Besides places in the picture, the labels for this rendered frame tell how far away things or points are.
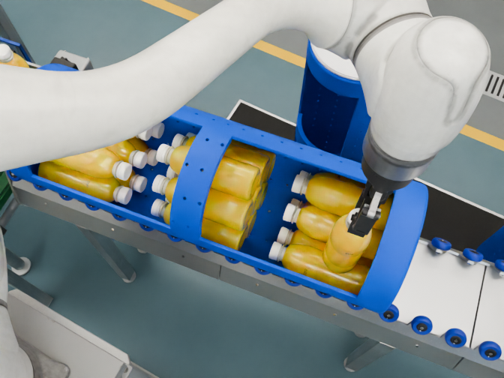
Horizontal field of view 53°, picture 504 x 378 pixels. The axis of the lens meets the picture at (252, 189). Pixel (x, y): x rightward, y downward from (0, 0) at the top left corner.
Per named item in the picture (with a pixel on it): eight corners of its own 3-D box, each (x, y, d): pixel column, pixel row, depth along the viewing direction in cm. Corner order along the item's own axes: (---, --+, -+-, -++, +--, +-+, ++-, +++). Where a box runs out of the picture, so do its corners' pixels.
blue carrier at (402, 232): (371, 322, 115) (401, 304, 88) (38, 195, 128) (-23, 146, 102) (404, 210, 124) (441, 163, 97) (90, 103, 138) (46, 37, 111)
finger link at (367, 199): (396, 181, 71) (394, 188, 71) (374, 223, 80) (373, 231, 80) (370, 172, 72) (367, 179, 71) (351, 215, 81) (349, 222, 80)
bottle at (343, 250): (323, 238, 108) (338, 199, 90) (358, 244, 107) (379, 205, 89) (320, 271, 105) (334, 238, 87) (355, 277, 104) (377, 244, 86)
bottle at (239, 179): (250, 203, 107) (166, 173, 111) (262, 171, 108) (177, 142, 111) (246, 199, 100) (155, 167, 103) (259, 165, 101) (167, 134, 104)
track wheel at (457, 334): (470, 337, 108) (469, 331, 110) (449, 329, 109) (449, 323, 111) (462, 352, 110) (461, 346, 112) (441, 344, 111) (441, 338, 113)
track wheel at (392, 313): (402, 311, 111) (402, 306, 112) (382, 304, 111) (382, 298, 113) (394, 327, 113) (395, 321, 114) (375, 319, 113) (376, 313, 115)
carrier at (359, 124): (306, 144, 226) (277, 194, 215) (335, -11, 147) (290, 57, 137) (365, 171, 220) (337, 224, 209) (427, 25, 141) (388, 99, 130)
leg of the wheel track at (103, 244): (132, 284, 214) (88, 232, 157) (120, 280, 215) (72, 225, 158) (138, 272, 216) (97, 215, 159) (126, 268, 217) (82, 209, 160)
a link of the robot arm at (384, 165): (451, 112, 63) (435, 138, 68) (380, 90, 64) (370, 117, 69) (436, 172, 59) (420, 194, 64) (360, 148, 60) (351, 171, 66)
